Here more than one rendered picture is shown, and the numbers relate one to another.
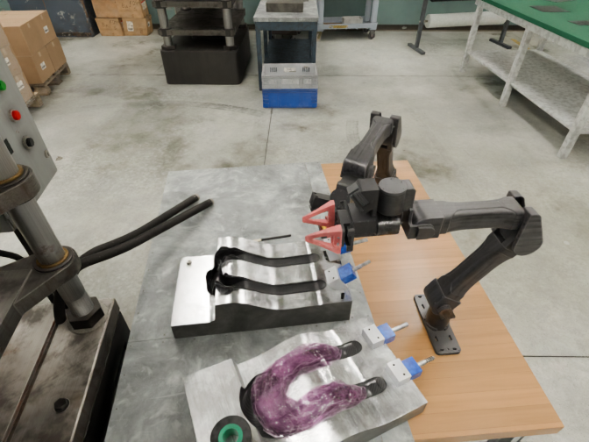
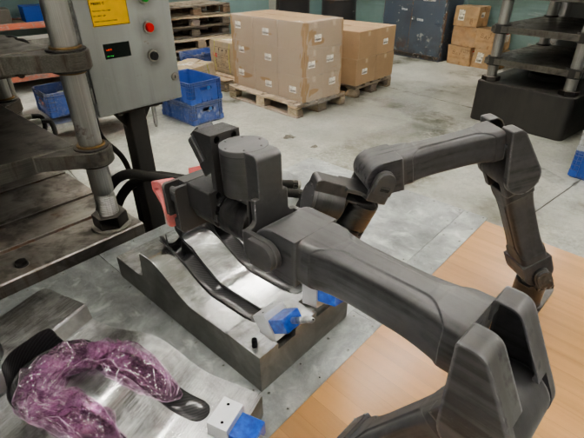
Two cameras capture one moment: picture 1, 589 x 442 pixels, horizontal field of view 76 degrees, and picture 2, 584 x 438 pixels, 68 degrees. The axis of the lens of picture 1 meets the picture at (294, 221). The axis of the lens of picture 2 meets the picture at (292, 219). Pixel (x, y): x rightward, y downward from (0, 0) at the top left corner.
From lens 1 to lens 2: 0.74 m
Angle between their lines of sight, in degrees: 41
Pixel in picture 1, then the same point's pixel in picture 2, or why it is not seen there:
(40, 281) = (63, 154)
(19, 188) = (59, 58)
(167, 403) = not seen: hidden behind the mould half
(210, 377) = (52, 303)
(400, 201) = (234, 171)
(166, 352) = (102, 280)
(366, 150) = (401, 152)
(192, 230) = not seen: hidden behind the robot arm
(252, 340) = (158, 325)
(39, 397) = (23, 251)
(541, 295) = not seen: outside the picture
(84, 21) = (436, 45)
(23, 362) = (50, 225)
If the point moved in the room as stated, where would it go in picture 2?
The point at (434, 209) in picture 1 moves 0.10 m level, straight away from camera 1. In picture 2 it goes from (307, 228) to (393, 215)
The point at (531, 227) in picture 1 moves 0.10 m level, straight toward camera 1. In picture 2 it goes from (467, 386) to (334, 388)
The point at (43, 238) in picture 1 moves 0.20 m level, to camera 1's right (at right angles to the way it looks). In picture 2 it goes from (77, 118) to (107, 139)
